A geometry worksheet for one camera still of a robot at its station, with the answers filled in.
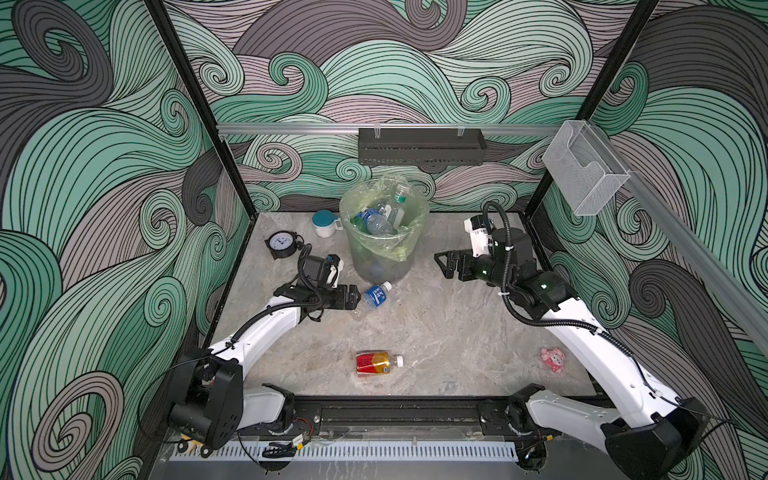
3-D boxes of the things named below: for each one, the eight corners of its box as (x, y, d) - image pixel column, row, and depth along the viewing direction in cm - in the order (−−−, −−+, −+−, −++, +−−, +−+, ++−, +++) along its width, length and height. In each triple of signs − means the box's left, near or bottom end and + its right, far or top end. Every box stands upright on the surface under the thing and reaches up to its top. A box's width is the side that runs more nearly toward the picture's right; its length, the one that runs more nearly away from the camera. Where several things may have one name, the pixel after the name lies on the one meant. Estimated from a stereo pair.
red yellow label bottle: (356, 376, 82) (355, 370, 78) (357, 358, 85) (355, 351, 81) (402, 376, 82) (404, 370, 78) (401, 358, 85) (402, 351, 81)
